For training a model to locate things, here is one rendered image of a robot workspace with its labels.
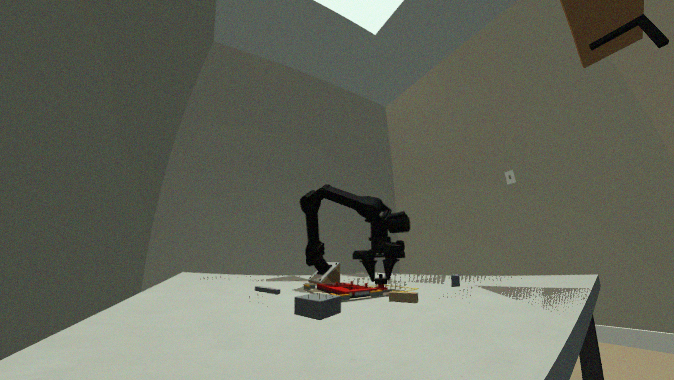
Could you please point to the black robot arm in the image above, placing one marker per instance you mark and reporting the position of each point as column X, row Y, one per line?
column 367, row 206

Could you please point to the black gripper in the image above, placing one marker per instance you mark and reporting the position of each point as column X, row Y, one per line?
column 368, row 257

